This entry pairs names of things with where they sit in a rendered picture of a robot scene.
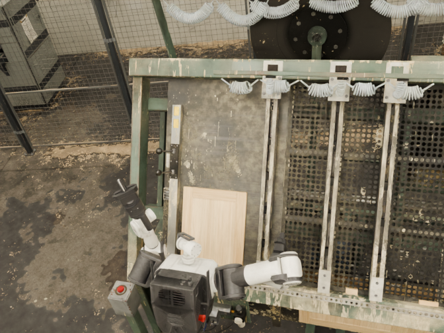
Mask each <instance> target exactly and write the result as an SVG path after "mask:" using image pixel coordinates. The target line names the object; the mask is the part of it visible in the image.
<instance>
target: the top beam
mask: <svg viewBox="0 0 444 333"><path fill-rule="evenodd" d="M264 61H283V71H301V72H330V64H331V61H351V62H352V65H351V72H352V73H386V68H387V62H408V63H410V64H409V72H408V73H409V74H444V61H383V60H321V59H198V58H137V57H131V58H129V70H128V75H129V76H133V77H146V78H174V79H228V80H255V81H256V80H257V79H258V80H260V79H261V80H262V78H263V75H214V74H213V70H229V71H263V66H264ZM403 70H404V66H392V68H391V73H403ZM282 80H286V81H297V80H299V81H301V80H302V81H309V82H329V80H330V78H329V77H296V76H282ZM350 82H351V83H358V82H360V83H385V78H358V77H351V81H350ZM433 83H434V85H444V79H409V81H408V84H418V85H431V84H433Z"/></svg>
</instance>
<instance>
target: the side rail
mask: <svg viewBox="0 0 444 333"><path fill-rule="evenodd" d="M149 95H150V79H148V78H143V77H133V92H132V114H131V158H130V181H129V185H130V184H137V187H138V191H137V194H138V197H139V198H140V199H141V201H142V202H143V205H146V192H147V154H148V134H149V111H148V98H149ZM131 221H133V220H132V218H130V216H129V224H128V262H131V263H135V261H136V259H137V257H138V255H139V251H140V250H141V249H142V247H145V243H144V240H143V239H142V238H141V237H138V236H137V235H136V234H135V233H134V231H133V229H132V227H131V225H130V222H131Z"/></svg>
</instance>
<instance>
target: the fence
mask: <svg viewBox="0 0 444 333"><path fill-rule="evenodd" d="M175 106H177V107H179V116H174V107H175ZM174 119H178V128H174ZM182 121H183V105H172V135H171V143H172V144H179V154H178V179H172V178H170V186H169V203H168V236H167V253H168V255H167V257H168V256H170V255H171V254H177V247H176V240H177V233H178V215H179V199H180V168H181V152H182Z"/></svg>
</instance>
